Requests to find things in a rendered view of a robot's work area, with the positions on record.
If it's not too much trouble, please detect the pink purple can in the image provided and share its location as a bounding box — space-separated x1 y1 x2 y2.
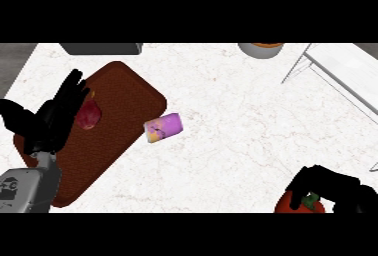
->
142 112 184 144

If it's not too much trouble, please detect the brown placemat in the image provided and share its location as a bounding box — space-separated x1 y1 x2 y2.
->
12 60 168 208

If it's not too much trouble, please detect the red tomato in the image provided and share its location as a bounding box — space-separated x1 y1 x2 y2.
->
273 191 326 214

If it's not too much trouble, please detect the dark grey appliance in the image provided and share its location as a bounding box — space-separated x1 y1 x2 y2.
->
59 43 144 56

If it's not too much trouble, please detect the white tiered shelf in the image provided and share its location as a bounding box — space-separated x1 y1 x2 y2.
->
280 43 378 173

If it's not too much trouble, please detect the grey cup with orange top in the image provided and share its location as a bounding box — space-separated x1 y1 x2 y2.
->
238 43 285 60

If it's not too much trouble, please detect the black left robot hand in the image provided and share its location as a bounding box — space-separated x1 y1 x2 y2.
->
0 68 91 156

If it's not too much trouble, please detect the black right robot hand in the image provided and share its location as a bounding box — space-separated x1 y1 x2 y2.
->
285 165 378 214

